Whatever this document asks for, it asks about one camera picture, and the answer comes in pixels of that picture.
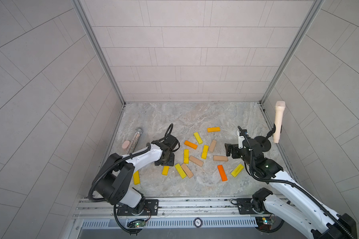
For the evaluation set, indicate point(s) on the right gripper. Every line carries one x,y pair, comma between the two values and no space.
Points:
234,148

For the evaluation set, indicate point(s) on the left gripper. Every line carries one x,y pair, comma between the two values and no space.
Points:
171,162

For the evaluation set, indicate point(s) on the lime yellow block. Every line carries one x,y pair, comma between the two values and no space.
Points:
237,170
180,171
198,138

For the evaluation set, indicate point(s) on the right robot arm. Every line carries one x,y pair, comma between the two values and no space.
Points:
302,211

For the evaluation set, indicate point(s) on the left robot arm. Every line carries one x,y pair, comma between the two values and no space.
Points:
112,183

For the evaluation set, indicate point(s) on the tan wood block right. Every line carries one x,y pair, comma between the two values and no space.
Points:
220,158

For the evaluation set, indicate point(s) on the tan wood block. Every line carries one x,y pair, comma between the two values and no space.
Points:
187,170
196,161
220,158
212,146

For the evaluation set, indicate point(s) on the tan wood block upper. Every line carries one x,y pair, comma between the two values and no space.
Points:
212,146

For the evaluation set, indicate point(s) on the tan wood lower block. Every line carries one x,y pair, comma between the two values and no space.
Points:
187,170

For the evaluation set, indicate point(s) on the red orange block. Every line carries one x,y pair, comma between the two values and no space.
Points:
222,173

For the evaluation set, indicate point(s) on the tan wood block centre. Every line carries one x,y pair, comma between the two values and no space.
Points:
196,161

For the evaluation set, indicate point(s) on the amber orange far block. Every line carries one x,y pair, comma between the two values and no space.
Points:
213,129

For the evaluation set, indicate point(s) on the glitter silver microphone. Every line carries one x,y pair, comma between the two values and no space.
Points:
134,140

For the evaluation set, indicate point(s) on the left circuit board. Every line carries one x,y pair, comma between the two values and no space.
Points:
139,223

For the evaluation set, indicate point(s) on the circuit board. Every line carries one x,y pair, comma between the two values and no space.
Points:
264,223
139,223

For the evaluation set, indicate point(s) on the right circuit board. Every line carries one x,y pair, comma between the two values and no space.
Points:
264,223

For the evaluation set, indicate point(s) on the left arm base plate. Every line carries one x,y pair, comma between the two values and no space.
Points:
144,208

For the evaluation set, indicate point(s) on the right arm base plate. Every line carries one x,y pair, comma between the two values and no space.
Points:
249,206

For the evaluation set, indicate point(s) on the round sticker on rail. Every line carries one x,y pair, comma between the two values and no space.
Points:
198,222

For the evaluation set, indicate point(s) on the aluminium rail frame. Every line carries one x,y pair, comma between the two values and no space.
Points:
173,213

